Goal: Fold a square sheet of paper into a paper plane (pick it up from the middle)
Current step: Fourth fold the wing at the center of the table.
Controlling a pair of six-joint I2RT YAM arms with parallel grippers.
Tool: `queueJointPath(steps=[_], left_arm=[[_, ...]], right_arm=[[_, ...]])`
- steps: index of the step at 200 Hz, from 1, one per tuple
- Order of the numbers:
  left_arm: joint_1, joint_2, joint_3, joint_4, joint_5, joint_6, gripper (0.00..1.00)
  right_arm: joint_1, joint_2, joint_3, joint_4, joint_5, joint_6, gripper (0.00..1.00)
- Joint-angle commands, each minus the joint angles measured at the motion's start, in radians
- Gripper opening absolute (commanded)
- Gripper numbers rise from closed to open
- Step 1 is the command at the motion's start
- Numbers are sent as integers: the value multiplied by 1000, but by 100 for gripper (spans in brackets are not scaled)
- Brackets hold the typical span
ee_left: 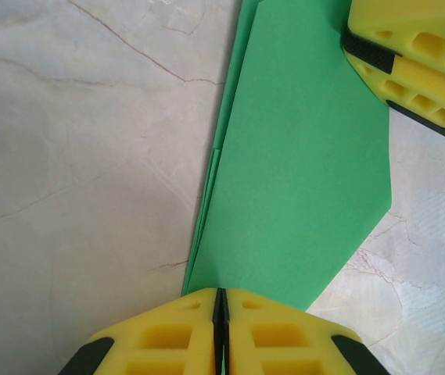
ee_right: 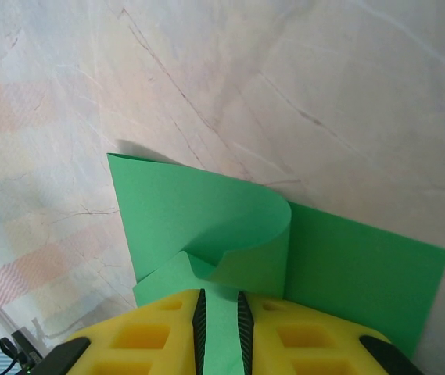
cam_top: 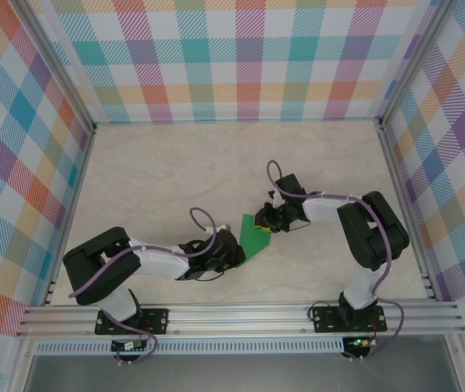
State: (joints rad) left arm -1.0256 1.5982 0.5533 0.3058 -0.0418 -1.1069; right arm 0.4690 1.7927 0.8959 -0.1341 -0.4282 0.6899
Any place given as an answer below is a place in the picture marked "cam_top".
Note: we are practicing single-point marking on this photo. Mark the left small circuit board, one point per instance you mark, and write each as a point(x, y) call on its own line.
point(128, 346)

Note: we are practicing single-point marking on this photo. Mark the aluminium rail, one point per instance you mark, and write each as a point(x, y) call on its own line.
point(236, 320)
point(405, 212)
point(72, 212)

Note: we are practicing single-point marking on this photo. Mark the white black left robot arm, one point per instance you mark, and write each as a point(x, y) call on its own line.
point(158, 265)

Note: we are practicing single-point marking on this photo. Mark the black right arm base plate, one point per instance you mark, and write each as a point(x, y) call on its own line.
point(324, 320)

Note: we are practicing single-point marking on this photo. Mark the green paper sheet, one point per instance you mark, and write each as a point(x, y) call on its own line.
point(252, 241)

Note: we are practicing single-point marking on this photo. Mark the aluminium right frame post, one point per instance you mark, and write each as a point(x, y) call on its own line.
point(415, 61)

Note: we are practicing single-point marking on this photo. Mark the aluminium frame post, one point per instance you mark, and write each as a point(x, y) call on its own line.
point(58, 61)
point(415, 61)

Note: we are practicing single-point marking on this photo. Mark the right small circuit board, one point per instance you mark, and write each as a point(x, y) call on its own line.
point(360, 342)

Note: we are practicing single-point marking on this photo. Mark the aluminium right side rail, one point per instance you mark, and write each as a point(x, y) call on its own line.
point(405, 212)

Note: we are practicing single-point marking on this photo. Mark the aluminium left side rail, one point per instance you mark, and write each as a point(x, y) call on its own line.
point(72, 212)

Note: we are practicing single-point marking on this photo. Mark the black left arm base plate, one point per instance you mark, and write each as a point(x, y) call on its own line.
point(156, 320)

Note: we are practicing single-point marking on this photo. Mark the grey metal lower panel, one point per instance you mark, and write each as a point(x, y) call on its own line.
point(236, 375)

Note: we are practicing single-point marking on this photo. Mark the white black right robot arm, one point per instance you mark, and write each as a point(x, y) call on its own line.
point(322, 208)

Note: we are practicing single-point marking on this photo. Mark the small circuit board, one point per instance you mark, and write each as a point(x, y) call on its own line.
point(128, 346)
point(360, 342)

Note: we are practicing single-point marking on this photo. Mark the aluminium left frame post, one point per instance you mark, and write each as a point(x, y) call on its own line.
point(58, 61)

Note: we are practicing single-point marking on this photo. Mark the aluminium front rail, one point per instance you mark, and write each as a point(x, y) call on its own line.
point(236, 320)

